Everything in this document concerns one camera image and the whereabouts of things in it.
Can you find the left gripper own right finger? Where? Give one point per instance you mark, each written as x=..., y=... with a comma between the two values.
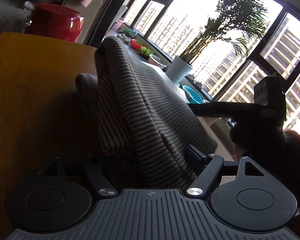
x=207, y=169

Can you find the grey sofa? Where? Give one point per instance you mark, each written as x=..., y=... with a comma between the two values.
x=5, y=10

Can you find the right hand dark glove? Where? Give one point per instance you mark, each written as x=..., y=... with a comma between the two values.
x=275, y=150

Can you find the striped grey knit garment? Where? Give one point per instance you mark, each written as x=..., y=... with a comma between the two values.
x=142, y=126

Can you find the tall green potted plant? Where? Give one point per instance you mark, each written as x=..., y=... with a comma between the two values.
x=237, y=22

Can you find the teal plastic basin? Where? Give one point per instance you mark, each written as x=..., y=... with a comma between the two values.
x=192, y=96

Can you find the white ribbed plant pot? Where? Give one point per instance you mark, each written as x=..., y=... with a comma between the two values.
x=178, y=70

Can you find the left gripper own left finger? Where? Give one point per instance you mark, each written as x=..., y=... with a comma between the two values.
x=102, y=186

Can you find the beige laundry box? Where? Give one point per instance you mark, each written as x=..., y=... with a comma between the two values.
x=90, y=13

